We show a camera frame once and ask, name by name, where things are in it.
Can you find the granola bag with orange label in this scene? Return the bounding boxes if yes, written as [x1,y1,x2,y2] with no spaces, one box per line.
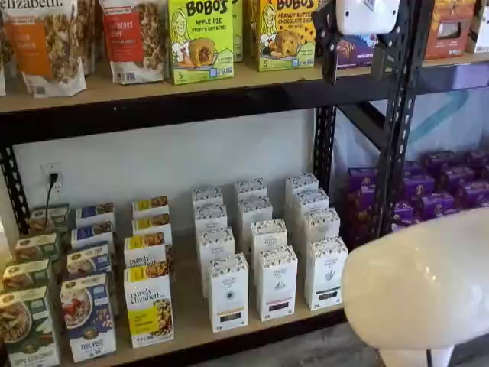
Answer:
[0,0,88,99]

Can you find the granola bag with red label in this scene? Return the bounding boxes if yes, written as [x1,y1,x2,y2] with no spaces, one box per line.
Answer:
[98,0,170,84]

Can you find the white snack box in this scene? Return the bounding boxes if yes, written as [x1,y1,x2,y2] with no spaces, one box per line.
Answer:
[468,0,489,54]

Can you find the black plug with cord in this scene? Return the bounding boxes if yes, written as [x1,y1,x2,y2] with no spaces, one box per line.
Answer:
[44,172,60,232]

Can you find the green Bobo's apple pie box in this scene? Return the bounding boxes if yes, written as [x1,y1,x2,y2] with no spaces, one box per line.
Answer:
[231,0,245,63]
[167,0,235,85]

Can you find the blue oatmeal box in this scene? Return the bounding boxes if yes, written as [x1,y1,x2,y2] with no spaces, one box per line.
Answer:
[75,202,115,227]
[70,220,115,246]
[60,273,118,363]
[66,241,112,277]

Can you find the white box with yellow strip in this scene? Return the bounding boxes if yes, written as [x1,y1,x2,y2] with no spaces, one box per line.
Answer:
[190,186,225,208]
[196,226,236,271]
[207,252,249,333]
[193,204,228,231]

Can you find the black metal shelf frame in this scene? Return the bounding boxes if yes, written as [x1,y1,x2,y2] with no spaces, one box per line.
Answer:
[0,0,435,366]

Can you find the white yellow Purely Elizabeth box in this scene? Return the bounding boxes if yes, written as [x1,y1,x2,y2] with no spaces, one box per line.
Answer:
[131,196,170,217]
[123,232,171,269]
[122,265,175,349]
[131,213,173,237]

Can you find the white wall outlet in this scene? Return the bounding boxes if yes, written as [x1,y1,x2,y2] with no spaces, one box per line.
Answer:
[40,162,64,200]

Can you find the blue snack bar box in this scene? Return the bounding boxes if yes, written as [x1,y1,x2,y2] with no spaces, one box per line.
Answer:
[335,32,385,70]

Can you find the wooden shelf board with boxes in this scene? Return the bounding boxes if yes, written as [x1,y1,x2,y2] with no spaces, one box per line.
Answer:
[49,198,347,364]

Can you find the green oatmeal box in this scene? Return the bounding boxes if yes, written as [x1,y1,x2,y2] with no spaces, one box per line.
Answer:
[0,286,60,367]
[2,258,53,292]
[28,204,70,236]
[15,232,60,264]

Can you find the dark metal shelf frame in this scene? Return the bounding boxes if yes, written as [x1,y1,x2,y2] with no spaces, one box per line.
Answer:
[412,60,489,96]

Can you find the white box with pink strip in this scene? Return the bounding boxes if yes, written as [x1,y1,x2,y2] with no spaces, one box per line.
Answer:
[256,245,299,322]
[250,218,288,254]
[238,196,274,231]
[235,177,267,200]

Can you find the clear granola bag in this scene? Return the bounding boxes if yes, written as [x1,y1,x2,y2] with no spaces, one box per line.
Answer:
[0,34,8,96]
[74,0,97,76]

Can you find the purple snack box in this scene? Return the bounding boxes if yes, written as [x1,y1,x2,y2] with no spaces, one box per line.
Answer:
[345,187,384,249]
[423,151,458,173]
[458,179,489,209]
[346,167,379,194]
[418,193,455,221]
[392,200,416,229]
[400,160,423,179]
[403,175,436,203]
[464,148,489,169]
[439,166,474,192]

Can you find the narrow wooden shelf board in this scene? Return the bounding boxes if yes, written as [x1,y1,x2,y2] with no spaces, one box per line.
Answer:
[419,51,489,69]

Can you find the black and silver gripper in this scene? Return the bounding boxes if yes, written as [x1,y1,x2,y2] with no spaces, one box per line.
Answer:
[319,0,345,85]

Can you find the yellow Bobo's peanut butter box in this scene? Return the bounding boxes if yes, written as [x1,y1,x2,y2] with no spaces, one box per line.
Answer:
[257,0,318,73]

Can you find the orange brown snack box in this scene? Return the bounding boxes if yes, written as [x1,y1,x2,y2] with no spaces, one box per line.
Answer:
[425,0,478,60]

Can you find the wooden shelf board with bags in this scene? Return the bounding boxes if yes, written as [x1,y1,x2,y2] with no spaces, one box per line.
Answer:
[0,57,385,114]

